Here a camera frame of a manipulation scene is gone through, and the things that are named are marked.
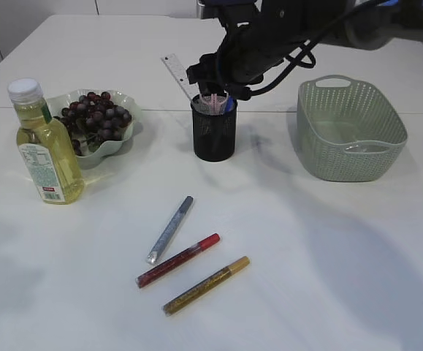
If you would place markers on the red glitter pen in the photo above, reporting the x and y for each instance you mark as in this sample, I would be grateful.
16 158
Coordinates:
175 261

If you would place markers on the pink scissors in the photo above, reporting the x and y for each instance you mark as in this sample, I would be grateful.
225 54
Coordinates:
213 104

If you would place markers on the green wavy plastic plate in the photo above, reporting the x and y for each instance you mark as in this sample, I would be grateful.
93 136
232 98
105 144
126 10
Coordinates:
120 106

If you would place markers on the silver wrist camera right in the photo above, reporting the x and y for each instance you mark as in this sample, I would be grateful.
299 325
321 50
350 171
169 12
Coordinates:
206 9

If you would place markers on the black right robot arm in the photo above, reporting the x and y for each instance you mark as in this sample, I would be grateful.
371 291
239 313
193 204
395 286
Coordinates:
299 26

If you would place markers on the gold glitter pen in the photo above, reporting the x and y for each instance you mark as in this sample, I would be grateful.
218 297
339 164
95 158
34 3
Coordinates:
206 285

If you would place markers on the yellow tea drink bottle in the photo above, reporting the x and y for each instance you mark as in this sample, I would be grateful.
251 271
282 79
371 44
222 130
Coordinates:
45 145

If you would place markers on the black mesh pen holder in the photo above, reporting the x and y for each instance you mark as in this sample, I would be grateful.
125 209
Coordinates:
213 136

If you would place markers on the clear plastic ruler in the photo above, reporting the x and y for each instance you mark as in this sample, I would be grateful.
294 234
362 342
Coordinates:
177 70

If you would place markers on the blue scissors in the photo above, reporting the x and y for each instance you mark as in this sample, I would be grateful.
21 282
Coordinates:
229 104

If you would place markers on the green woven plastic basket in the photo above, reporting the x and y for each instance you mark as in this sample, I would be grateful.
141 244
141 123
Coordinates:
335 111

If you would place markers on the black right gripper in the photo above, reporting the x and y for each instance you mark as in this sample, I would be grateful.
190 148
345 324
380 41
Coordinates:
238 63

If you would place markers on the purple artificial grape bunch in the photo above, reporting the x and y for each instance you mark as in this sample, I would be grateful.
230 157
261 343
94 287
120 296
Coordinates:
94 117

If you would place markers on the silver glitter pen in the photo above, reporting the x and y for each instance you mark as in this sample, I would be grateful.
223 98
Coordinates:
164 239

